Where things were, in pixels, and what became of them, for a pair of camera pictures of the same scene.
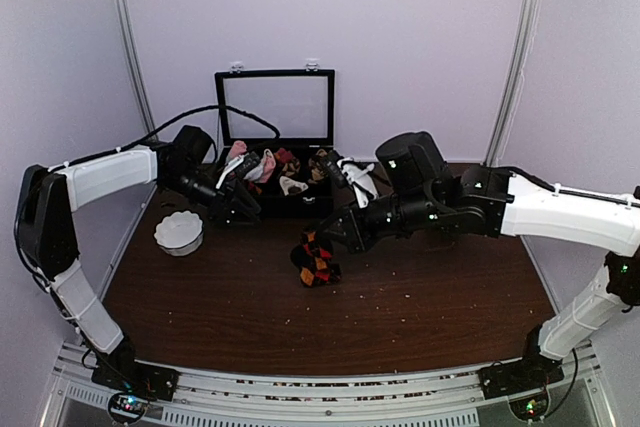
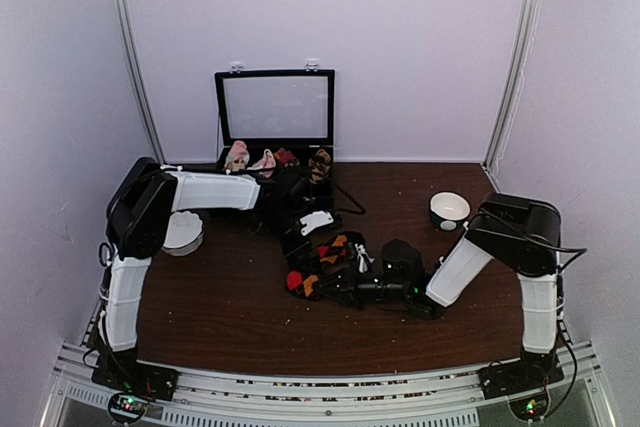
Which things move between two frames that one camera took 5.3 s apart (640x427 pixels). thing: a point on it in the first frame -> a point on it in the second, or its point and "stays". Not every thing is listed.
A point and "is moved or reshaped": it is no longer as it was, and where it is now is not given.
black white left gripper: (220, 213) -> (305, 244)
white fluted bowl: (179, 233) stays
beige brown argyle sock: (316, 164) stays
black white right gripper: (356, 237) -> (347, 291)
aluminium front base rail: (450, 397) stays
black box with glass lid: (286, 117) stays
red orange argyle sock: (314, 256) is moved or reshaped
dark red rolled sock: (284, 155) stays
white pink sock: (265, 170) stays
